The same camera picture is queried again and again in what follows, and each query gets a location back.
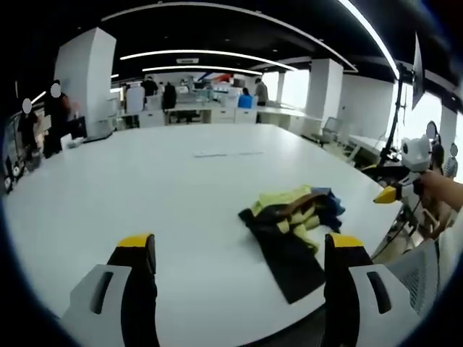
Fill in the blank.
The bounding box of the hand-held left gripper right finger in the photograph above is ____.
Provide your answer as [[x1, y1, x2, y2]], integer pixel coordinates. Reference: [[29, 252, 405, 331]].
[[323, 232, 425, 347]]

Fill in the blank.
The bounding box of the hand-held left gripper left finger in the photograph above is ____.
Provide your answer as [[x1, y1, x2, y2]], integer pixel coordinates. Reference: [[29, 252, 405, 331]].
[[59, 233, 161, 347]]

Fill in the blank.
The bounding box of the multicolour black yellow garment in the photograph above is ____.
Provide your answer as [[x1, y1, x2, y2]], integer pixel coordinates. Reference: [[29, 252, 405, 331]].
[[237, 184, 347, 305]]

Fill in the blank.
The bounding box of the person's right hand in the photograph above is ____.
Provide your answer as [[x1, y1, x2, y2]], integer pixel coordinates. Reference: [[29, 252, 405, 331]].
[[415, 171, 446, 207]]

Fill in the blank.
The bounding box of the grey mesh office chair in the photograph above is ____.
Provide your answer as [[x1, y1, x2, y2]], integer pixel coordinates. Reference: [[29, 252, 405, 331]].
[[382, 238, 450, 316]]

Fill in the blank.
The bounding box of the long ceiling light strip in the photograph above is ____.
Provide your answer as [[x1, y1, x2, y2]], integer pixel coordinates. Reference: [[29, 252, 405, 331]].
[[141, 64, 263, 76], [338, 0, 402, 79], [119, 48, 300, 72]]

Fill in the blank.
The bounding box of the black desktop screen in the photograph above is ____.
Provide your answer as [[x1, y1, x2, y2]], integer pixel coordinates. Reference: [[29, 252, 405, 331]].
[[69, 116, 88, 140]]

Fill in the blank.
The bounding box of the row of white desks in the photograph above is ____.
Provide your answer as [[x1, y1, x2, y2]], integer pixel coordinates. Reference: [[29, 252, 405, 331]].
[[119, 104, 319, 131]]

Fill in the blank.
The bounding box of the black wheeled cart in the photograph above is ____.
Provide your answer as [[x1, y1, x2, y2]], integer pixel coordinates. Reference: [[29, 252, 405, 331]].
[[2, 121, 27, 191]]

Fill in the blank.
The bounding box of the white high-back office chair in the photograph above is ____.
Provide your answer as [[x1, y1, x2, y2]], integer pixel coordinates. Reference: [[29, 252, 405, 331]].
[[124, 86, 146, 113]]

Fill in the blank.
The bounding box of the black high-back office chair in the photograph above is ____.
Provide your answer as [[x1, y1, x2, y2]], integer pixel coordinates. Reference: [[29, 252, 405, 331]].
[[161, 82, 178, 111]]

